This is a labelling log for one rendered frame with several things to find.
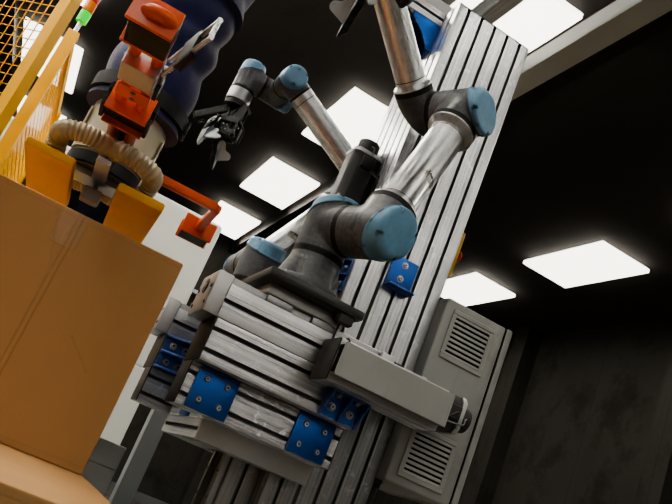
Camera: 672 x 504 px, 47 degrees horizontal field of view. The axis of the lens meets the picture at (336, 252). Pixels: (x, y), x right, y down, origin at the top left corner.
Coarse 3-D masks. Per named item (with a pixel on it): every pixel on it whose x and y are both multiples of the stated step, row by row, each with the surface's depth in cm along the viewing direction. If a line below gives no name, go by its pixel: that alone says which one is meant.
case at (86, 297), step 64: (0, 192) 132; (0, 256) 130; (64, 256) 134; (128, 256) 138; (0, 320) 128; (64, 320) 132; (128, 320) 136; (0, 384) 126; (64, 384) 130; (64, 448) 128
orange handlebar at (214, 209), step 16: (160, 16) 111; (160, 64) 124; (128, 96) 139; (144, 96) 136; (144, 112) 145; (112, 128) 157; (176, 192) 179; (192, 192) 179; (208, 208) 180; (208, 224) 192
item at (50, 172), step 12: (36, 144) 149; (36, 156) 153; (48, 156) 150; (60, 156) 150; (36, 168) 160; (48, 168) 157; (60, 168) 154; (72, 168) 152; (36, 180) 169; (48, 180) 165; (60, 180) 162; (72, 180) 163; (48, 192) 174; (60, 192) 170
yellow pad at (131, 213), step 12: (120, 192) 153; (132, 192) 154; (120, 204) 161; (132, 204) 158; (144, 204) 155; (156, 204) 155; (108, 216) 174; (120, 216) 170; (132, 216) 166; (144, 216) 162; (156, 216) 159; (120, 228) 179; (132, 228) 175; (144, 228) 171
